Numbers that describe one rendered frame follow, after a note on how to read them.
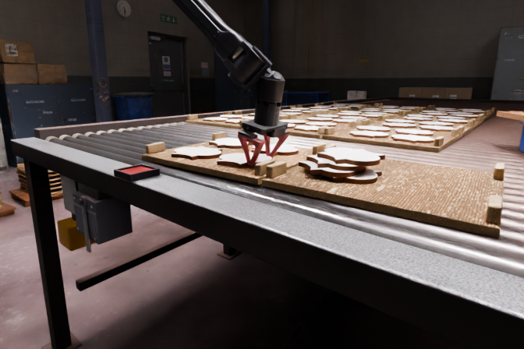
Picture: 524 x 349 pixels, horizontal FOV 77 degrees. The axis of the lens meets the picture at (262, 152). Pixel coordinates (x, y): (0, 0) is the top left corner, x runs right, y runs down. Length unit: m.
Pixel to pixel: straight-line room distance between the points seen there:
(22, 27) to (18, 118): 1.40
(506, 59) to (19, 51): 7.44
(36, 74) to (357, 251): 5.41
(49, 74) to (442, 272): 5.53
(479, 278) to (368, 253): 0.12
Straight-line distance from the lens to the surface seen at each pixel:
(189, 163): 0.84
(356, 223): 0.56
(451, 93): 6.95
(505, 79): 7.14
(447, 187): 0.74
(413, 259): 0.48
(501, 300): 0.45
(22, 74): 5.60
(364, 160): 0.70
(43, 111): 5.56
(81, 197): 1.02
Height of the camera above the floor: 1.13
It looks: 12 degrees down
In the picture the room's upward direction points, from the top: straight up
